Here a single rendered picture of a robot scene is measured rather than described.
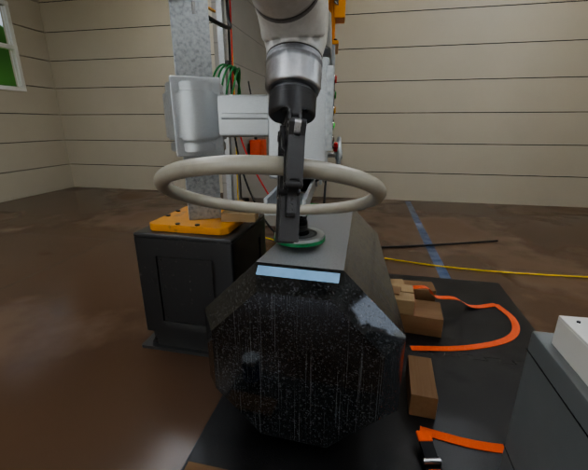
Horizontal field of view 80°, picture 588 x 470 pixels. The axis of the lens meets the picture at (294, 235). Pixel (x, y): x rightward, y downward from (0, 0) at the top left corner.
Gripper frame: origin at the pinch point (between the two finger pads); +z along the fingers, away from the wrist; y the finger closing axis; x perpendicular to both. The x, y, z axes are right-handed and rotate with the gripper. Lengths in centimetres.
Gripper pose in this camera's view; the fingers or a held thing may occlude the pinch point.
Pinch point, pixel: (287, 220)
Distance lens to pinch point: 53.9
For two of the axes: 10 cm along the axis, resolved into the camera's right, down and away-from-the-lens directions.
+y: -1.6, 0.7, 9.8
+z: -0.4, 10.0, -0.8
